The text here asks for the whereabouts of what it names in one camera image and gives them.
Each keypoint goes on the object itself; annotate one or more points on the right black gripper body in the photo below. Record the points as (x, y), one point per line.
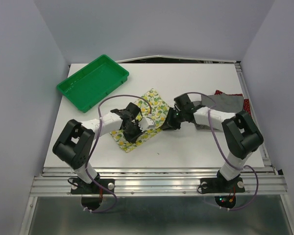
(174, 118)

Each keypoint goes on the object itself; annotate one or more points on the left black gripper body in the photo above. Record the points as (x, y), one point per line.
(133, 131)

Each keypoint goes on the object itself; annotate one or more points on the yellow lemon print skirt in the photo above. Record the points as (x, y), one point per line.
(159, 111)

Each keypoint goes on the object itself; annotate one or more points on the grey skirt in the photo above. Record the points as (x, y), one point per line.
(224, 103)

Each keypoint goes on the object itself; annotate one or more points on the red polka dot skirt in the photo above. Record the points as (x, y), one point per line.
(246, 103)

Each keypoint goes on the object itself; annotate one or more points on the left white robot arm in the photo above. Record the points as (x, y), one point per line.
(74, 144)

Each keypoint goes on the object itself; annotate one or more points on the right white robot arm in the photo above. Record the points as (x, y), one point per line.
(241, 134)

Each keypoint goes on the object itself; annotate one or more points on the green plastic tray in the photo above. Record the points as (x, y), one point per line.
(92, 83)

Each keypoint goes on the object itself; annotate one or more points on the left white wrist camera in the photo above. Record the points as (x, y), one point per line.
(146, 123)

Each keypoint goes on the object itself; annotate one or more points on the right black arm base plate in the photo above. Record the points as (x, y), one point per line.
(218, 185)

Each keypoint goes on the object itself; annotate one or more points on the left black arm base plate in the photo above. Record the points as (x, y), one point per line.
(79, 187)

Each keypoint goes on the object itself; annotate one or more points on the aluminium frame rail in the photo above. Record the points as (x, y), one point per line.
(149, 181)

